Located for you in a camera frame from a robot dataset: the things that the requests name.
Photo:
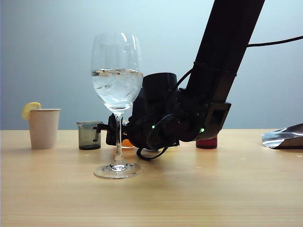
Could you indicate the white paper cup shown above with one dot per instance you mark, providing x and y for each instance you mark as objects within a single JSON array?
[{"x": 43, "y": 130}]

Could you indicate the clear stemmed wine glass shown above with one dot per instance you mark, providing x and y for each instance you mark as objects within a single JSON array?
[{"x": 116, "y": 89}]

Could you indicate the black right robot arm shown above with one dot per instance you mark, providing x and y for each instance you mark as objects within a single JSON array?
[{"x": 222, "y": 47}]

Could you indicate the yellow lemon slice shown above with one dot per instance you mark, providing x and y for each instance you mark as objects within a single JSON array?
[{"x": 27, "y": 111}]

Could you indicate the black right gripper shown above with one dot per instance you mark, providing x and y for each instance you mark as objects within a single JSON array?
[{"x": 154, "y": 104}]

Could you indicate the smoky grey measuring cup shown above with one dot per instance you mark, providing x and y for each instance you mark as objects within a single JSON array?
[{"x": 86, "y": 139}]

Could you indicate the amber brown measuring cup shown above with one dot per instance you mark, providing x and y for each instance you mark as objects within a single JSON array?
[{"x": 206, "y": 143}]

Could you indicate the silver foil bag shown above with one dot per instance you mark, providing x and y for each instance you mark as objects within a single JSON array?
[{"x": 279, "y": 138}]

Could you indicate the clear orange juice measuring cup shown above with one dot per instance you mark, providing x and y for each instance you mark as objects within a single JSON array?
[{"x": 126, "y": 143}]

